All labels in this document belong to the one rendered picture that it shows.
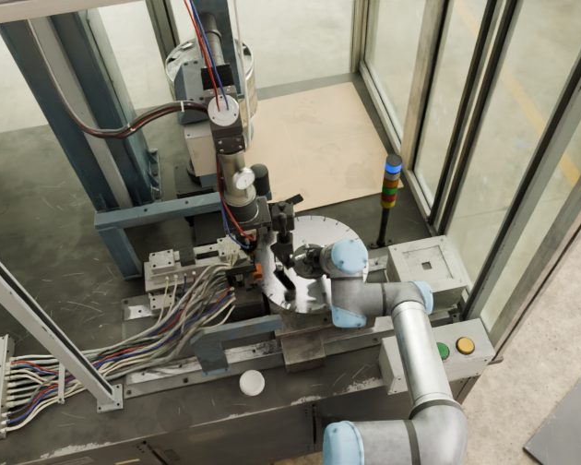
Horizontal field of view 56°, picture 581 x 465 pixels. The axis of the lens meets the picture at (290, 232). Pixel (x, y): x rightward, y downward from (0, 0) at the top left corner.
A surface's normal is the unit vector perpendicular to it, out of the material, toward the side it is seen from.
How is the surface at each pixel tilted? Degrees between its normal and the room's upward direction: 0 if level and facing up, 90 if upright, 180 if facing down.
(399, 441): 10
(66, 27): 90
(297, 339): 0
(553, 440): 0
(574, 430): 0
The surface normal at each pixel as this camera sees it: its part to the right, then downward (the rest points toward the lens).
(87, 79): 0.20, 0.80
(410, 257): -0.04, -0.57
